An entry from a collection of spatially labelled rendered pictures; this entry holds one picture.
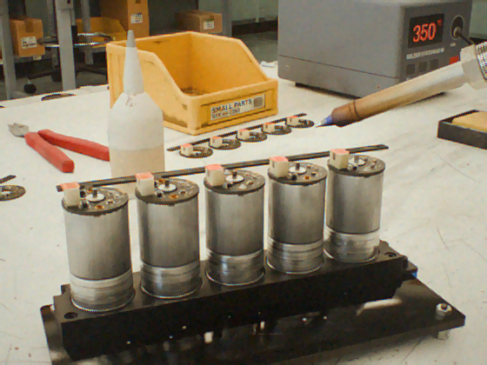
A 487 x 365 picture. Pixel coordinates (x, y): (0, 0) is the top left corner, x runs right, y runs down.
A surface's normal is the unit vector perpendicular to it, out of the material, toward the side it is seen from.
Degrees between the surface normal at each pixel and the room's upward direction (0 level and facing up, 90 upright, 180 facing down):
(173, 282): 90
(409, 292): 0
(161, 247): 90
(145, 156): 90
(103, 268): 90
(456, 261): 0
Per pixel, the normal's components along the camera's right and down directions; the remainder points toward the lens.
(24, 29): 0.60, 0.34
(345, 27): -0.75, 0.23
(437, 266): 0.00, -0.93
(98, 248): 0.24, 0.34
